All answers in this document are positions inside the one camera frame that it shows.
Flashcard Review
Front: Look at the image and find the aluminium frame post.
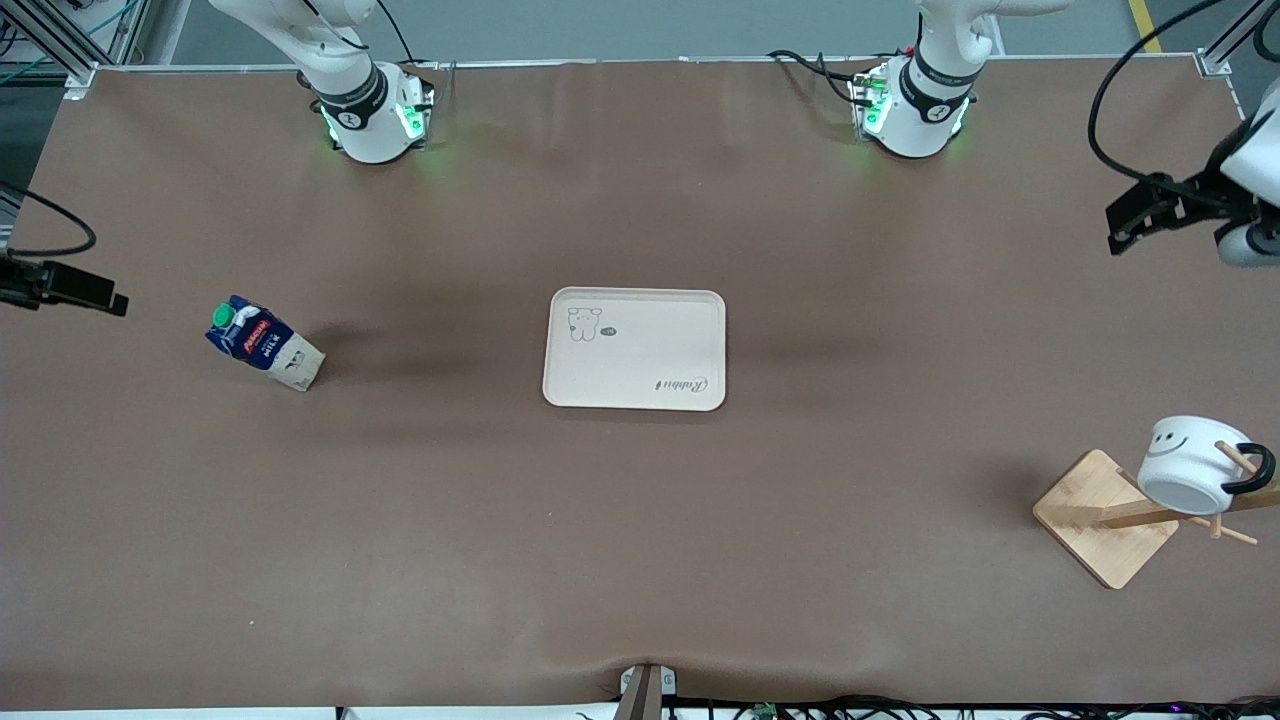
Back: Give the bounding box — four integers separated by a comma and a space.
1195, 0, 1280, 111
0, 0, 151, 101

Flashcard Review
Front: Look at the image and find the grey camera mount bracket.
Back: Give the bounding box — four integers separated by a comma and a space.
618, 663, 679, 720

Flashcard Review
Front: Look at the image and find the blue white milk carton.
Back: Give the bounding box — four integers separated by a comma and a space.
205, 295, 327, 392

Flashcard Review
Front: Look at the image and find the black base power cable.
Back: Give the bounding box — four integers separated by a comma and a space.
767, 48, 883, 107
372, 0, 443, 73

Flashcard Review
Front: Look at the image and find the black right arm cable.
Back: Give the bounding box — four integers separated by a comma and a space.
0, 180, 98, 259

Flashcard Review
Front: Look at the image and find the white cup black handle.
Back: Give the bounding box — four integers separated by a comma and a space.
1137, 415, 1277, 517

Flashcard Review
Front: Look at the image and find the wooden cup rack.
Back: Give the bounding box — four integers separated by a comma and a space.
1032, 440, 1280, 590

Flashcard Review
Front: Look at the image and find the beige plastic tray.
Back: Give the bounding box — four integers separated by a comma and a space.
542, 288, 728, 412

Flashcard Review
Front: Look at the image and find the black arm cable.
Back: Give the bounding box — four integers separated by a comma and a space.
1088, 0, 1236, 187
0, 180, 98, 259

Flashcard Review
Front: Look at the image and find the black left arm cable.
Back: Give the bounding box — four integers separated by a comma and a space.
1088, 0, 1236, 187

